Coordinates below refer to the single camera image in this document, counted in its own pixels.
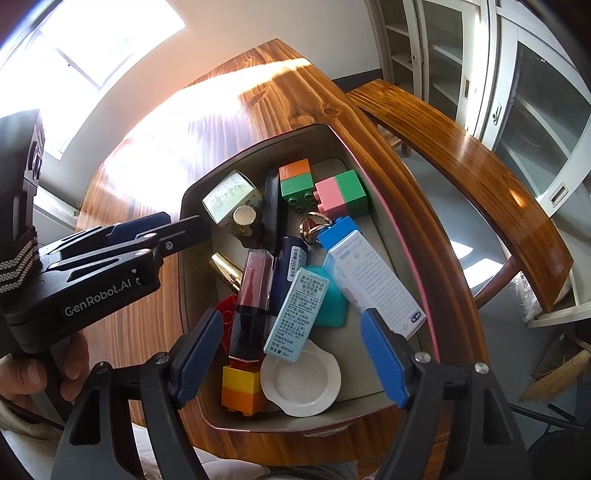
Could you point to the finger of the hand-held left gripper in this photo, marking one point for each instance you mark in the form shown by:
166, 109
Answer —
184, 233
124, 229

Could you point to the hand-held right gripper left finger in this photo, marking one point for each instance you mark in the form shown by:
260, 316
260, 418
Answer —
194, 364

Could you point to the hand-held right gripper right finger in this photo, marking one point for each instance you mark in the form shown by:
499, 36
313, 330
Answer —
383, 355

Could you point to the yellow and orange block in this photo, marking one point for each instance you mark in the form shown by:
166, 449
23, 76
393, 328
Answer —
240, 387

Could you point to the gold lipstick tube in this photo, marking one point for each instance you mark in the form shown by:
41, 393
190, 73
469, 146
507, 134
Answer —
226, 270

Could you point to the red block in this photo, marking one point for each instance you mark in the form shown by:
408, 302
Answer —
226, 318

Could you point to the yellow box with white label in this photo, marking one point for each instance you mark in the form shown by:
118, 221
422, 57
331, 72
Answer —
228, 196

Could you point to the teal container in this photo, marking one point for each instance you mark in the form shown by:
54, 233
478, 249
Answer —
330, 309

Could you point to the white carton box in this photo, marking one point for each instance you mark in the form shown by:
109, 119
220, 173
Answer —
374, 281

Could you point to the black rectangular case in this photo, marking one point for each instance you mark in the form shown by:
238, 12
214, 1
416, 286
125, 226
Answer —
274, 203

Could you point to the pale green small box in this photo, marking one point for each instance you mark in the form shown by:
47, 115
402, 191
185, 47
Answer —
295, 318

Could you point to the dark blue tube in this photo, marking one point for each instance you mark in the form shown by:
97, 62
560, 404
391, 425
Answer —
286, 272

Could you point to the pink tin box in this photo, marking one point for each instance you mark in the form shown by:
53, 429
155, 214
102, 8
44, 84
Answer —
258, 152

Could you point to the orange and green block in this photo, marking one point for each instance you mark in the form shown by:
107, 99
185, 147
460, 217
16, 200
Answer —
298, 180

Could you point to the blue block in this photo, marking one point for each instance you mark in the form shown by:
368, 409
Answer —
339, 230

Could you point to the pink and green block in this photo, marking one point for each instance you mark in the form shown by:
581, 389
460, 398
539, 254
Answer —
344, 191

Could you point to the person's left hand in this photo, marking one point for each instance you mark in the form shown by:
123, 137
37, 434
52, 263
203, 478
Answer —
76, 360

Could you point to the white dish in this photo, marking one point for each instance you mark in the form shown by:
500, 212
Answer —
300, 383

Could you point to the clear plastic bag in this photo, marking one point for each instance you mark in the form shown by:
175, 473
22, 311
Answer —
531, 295

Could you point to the window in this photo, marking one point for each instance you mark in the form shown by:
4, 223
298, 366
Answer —
92, 46

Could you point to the wooden bench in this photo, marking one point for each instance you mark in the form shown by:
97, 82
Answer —
461, 157

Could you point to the white glass-door cabinet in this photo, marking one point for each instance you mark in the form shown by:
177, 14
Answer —
489, 46

